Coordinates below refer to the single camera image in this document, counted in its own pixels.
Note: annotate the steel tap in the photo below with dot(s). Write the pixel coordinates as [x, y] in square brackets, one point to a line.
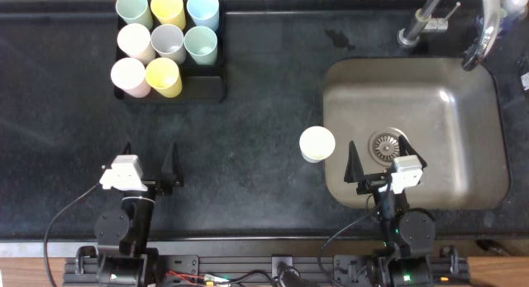
[413, 28]

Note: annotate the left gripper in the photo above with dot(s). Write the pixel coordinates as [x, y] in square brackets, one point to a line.
[153, 187]

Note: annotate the mounting rail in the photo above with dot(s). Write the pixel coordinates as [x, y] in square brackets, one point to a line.
[248, 266]

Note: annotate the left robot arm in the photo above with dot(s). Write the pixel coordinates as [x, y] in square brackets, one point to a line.
[132, 225]

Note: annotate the black tray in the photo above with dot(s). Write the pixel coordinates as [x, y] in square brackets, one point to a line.
[202, 86]

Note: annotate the yellow cup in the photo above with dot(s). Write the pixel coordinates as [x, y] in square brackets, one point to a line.
[163, 75]
[167, 8]

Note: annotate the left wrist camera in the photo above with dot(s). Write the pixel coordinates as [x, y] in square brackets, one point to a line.
[124, 173]

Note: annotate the grey cup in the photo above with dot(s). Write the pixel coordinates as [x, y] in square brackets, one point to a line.
[167, 41]

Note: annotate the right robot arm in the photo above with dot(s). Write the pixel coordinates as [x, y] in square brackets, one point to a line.
[415, 231]

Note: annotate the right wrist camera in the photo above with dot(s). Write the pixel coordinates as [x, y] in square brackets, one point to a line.
[407, 173]

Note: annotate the blue cup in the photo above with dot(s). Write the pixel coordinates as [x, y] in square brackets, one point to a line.
[202, 9]

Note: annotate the pink cup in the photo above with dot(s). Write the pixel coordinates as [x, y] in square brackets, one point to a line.
[129, 74]

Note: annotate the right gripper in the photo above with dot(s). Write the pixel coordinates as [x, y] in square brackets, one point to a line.
[374, 183]

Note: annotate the steel sink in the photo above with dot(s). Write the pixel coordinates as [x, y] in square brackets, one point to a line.
[446, 125]

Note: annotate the white cup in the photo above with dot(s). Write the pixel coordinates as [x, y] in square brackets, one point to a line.
[134, 41]
[317, 143]

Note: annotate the green cup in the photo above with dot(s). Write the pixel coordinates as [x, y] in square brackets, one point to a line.
[133, 8]
[200, 43]

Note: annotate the blue soap bottle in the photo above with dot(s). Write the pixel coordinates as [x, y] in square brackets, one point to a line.
[514, 3]

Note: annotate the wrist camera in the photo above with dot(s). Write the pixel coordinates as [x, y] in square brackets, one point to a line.
[124, 173]
[407, 173]

